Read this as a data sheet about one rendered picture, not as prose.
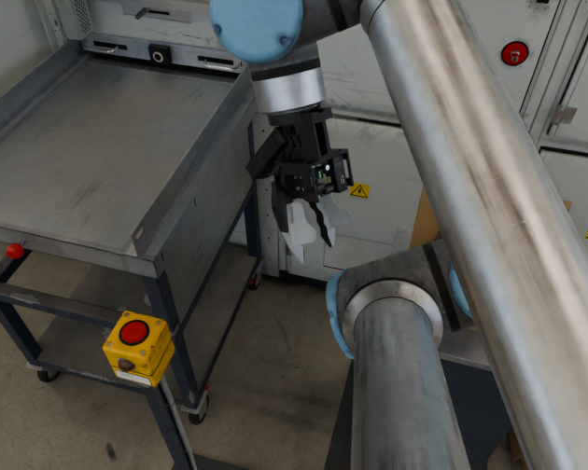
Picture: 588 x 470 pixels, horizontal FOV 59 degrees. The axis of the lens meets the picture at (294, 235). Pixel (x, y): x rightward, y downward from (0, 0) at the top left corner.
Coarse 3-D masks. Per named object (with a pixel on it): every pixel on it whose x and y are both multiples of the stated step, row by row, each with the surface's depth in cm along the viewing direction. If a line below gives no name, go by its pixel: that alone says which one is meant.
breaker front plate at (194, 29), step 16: (192, 0) 141; (208, 0) 140; (96, 16) 153; (112, 16) 151; (128, 16) 150; (144, 16) 148; (160, 16) 147; (176, 16) 146; (192, 16) 144; (208, 16) 143; (96, 32) 157; (112, 32) 155; (128, 32) 154; (144, 32) 152; (160, 32) 151; (176, 32) 149; (192, 32) 148; (208, 32) 147; (224, 48) 149
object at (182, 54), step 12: (96, 36) 156; (108, 36) 155; (120, 36) 155; (108, 48) 158; (120, 48) 157; (132, 48) 156; (144, 48) 155; (180, 48) 151; (192, 48) 150; (204, 48) 150; (216, 48) 150; (180, 60) 154; (192, 60) 153; (216, 60) 151; (228, 60) 150
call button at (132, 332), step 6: (132, 324) 87; (138, 324) 87; (126, 330) 86; (132, 330) 86; (138, 330) 86; (144, 330) 87; (126, 336) 86; (132, 336) 86; (138, 336) 86; (144, 336) 86
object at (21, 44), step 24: (0, 0) 140; (24, 0) 147; (0, 24) 142; (24, 24) 149; (48, 24) 153; (0, 48) 144; (24, 48) 151; (48, 48) 159; (0, 72) 146; (24, 72) 153
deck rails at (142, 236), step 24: (72, 48) 157; (48, 72) 149; (72, 72) 155; (0, 96) 134; (24, 96) 142; (48, 96) 146; (240, 96) 145; (0, 120) 135; (216, 120) 131; (192, 144) 120; (192, 168) 123; (168, 192) 112; (144, 216) 104; (144, 240) 106
